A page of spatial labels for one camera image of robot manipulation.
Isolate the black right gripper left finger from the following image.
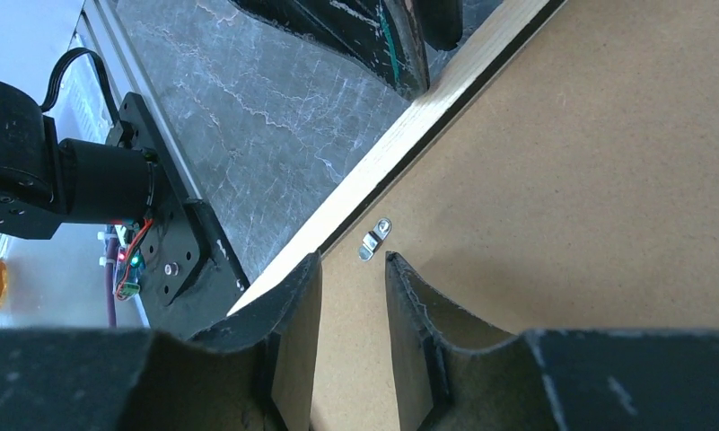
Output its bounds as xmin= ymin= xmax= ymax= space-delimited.
xmin=0 ymin=252 xmax=322 ymax=430

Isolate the brown backing board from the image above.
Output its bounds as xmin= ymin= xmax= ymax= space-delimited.
xmin=312 ymin=1 xmax=719 ymax=430

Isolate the aluminium rail frame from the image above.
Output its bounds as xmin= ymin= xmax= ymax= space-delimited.
xmin=75 ymin=0 xmax=204 ymax=201

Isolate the silver frame turn clip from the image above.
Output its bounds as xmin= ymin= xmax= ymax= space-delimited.
xmin=357 ymin=217 xmax=392 ymax=261

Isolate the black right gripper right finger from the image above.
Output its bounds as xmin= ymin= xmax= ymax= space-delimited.
xmin=385 ymin=252 xmax=719 ymax=430

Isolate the wooden picture frame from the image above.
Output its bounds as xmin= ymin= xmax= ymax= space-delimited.
xmin=232 ymin=1 xmax=564 ymax=312

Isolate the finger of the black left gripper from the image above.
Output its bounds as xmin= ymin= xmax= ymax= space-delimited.
xmin=412 ymin=0 xmax=463 ymax=51
xmin=233 ymin=0 xmax=430 ymax=101

